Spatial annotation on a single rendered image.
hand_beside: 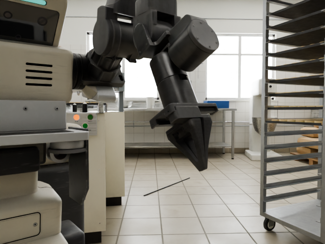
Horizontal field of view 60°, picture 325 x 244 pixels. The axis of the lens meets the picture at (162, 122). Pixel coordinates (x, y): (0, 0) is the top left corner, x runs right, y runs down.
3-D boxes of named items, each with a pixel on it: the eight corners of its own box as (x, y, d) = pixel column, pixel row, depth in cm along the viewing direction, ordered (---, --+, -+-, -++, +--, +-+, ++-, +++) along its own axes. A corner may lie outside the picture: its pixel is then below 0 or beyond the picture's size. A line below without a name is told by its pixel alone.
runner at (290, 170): (266, 176, 191) (266, 172, 191) (263, 175, 194) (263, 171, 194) (327, 167, 219) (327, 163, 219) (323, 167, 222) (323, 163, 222)
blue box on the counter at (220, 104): (207, 108, 497) (207, 100, 497) (203, 108, 527) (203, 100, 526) (229, 108, 501) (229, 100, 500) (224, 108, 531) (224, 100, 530)
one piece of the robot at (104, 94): (81, 96, 75) (83, 53, 73) (98, 97, 78) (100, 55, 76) (97, 100, 67) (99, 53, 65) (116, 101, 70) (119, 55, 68)
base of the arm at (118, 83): (114, 63, 77) (70, 58, 69) (126, 40, 71) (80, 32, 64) (124, 87, 73) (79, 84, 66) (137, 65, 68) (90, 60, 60)
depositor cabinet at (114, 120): (58, 176, 359) (57, 111, 355) (115, 174, 376) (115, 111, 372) (38, 212, 235) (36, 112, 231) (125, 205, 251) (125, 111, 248)
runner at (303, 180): (266, 189, 192) (266, 185, 192) (263, 188, 194) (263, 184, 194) (326, 179, 220) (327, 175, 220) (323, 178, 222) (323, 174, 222)
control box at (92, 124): (56, 135, 170) (55, 112, 170) (96, 134, 176) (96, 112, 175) (55, 136, 167) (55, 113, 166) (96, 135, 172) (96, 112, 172)
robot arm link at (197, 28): (168, 38, 56) (131, 32, 51) (206, -5, 48) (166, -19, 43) (187, 91, 52) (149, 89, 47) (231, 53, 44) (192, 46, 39)
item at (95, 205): (62, 210, 240) (60, 105, 236) (103, 207, 248) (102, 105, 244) (49, 250, 172) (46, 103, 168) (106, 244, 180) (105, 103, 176)
